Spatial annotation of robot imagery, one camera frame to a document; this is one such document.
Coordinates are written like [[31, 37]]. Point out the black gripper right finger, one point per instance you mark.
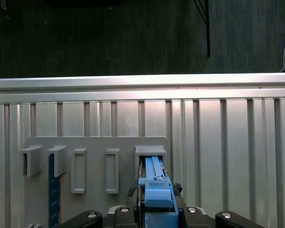
[[192, 218]]

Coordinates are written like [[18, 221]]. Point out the hard disk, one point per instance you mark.
[[156, 197]]

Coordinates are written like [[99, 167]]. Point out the black metal leg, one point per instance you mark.
[[207, 35]]

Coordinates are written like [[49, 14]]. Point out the grey parts rack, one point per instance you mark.
[[97, 147]]

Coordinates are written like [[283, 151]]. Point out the blue RAM stick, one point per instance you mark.
[[54, 190]]

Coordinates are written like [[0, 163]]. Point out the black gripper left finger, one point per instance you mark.
[[123, 218]]

